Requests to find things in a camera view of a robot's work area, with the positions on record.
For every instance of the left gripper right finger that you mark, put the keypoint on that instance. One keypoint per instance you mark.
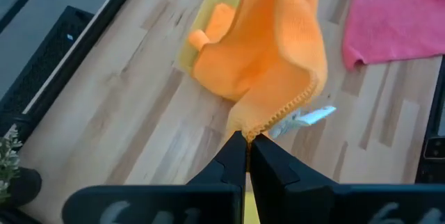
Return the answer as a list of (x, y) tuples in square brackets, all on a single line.
[(295, 199)]

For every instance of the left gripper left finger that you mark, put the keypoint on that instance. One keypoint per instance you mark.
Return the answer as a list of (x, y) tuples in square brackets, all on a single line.
[(208, 199)]

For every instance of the orange microfiber towel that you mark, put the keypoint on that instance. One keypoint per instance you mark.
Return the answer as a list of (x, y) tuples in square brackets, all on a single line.
[(271, 50), (219, 22)]

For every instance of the pink microfiber towel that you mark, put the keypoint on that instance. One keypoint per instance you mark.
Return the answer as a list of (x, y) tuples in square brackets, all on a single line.
[(393, 18)]

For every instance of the green potted plant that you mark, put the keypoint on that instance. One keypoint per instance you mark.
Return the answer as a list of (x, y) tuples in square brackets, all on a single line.
[(7, 161)]

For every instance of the black table-level camera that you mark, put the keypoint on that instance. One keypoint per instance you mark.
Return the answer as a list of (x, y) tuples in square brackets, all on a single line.
[(434, 147)]

